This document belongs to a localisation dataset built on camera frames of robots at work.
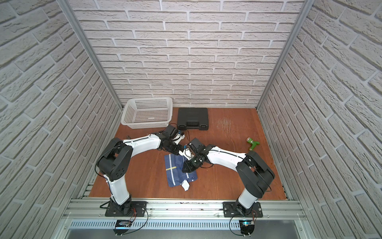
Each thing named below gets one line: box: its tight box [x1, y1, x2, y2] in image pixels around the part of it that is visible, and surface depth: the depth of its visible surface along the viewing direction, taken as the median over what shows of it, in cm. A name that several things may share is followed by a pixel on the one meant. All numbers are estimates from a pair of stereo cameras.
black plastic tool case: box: [177, 107, 209, 131], surface depth 107 cm
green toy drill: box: [246, 136, 261, 151], surface depth 99 cm
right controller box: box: [238, 220, 255, 238], surface depth 71 cm
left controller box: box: [112, 219, 132, 237], surface depth 71 cm
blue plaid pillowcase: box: [164, 153, 198, 188], surface depth 87 cm
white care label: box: [181, 179, 191, 192], surface depth 81 cm
